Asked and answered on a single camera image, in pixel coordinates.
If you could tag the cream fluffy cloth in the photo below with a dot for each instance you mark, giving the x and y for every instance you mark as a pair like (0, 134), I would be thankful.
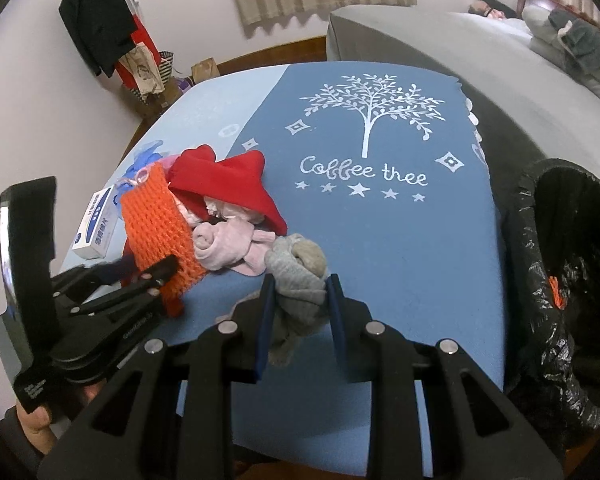
(230, 210)

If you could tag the red garment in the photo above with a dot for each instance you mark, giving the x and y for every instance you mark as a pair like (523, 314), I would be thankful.
(142, 35)

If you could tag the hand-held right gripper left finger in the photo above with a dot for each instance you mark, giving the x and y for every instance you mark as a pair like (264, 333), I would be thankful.
(265, 320)

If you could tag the grey sock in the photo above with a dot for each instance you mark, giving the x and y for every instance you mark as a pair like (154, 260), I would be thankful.
(300, 260)

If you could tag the purple bag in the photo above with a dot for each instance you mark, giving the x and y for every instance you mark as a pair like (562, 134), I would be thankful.
(186, 84)

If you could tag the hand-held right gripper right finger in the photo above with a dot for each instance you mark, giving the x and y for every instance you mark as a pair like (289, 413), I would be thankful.
(337, 320)

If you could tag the blue plastic bags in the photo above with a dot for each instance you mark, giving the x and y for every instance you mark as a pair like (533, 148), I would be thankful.
(145, 157)

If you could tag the beige tote bag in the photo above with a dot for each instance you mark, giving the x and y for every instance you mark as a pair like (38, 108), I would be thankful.
(142, 70)

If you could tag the grey bed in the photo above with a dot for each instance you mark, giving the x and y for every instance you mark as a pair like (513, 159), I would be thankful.
(480, 45)

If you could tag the blue tree printed blanket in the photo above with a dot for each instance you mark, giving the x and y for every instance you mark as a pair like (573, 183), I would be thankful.
(405, 260)

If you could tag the bin with black bag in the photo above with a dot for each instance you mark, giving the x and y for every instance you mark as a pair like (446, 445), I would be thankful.
(530, 310)

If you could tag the white pillow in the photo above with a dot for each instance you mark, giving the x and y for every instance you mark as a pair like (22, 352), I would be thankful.
(542, 35)

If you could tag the grey fluffy garment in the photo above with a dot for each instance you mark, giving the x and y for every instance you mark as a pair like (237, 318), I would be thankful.
(585, 42)

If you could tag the red cloth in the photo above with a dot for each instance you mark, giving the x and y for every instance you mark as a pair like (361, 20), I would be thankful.
(230, 180)

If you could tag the person's left hand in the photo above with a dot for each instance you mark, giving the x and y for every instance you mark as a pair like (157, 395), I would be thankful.
(37, 422)

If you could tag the white medicine box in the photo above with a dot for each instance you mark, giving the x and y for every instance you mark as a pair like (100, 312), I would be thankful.
(92, 230)

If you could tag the orange knitted pouch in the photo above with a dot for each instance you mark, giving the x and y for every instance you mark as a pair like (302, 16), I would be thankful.
(150, 210)

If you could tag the pink sock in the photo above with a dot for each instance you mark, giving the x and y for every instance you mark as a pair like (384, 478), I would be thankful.
(220, 245)

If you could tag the black jacket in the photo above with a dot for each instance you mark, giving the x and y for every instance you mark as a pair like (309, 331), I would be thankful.
(95, 15)

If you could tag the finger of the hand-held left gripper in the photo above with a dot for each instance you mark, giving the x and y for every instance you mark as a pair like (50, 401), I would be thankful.
(112, 272)
(152, 277)

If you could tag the brown paper bag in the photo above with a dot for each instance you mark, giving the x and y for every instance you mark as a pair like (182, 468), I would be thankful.
(207, 71)

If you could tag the striped bag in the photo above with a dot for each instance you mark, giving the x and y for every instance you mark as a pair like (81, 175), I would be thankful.
(167, 67)

